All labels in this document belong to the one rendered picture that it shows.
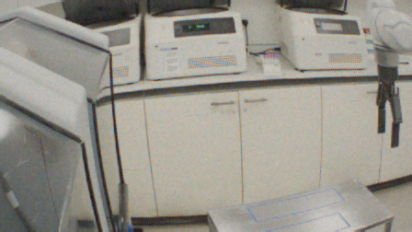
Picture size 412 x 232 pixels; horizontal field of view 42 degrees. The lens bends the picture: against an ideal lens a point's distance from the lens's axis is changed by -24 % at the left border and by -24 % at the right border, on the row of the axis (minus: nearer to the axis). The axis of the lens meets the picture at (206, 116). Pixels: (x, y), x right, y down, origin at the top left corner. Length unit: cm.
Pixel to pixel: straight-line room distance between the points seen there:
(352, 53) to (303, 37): 37
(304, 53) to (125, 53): 103
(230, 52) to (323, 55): 57
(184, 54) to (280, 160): 83
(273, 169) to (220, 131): 41
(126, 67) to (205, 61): 44
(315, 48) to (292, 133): 54
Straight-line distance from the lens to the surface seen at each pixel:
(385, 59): 154
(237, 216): 213
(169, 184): 389
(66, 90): 121
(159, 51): 369
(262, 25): 436
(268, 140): 386
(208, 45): 370
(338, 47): 385
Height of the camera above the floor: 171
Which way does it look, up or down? 16 degrees down
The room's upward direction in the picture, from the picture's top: 4 degrees counter-clockwise
